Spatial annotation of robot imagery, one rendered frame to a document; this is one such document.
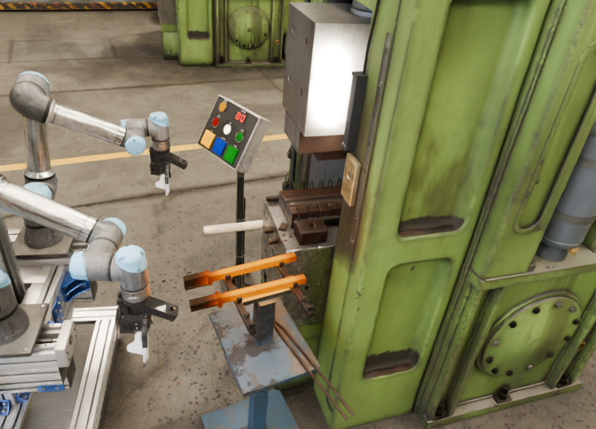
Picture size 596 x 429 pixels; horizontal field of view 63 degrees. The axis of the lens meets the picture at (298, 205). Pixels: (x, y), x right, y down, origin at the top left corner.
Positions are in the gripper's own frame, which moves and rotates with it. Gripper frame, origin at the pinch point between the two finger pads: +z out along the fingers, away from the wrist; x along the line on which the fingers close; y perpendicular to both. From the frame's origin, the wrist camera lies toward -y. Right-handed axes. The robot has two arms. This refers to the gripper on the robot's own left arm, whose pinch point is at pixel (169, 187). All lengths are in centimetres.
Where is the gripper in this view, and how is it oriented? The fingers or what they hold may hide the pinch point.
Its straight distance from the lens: 228.6
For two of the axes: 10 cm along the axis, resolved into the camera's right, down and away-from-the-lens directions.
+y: -9.9, 0.2, -1.7
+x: 1.5, 5.6, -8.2
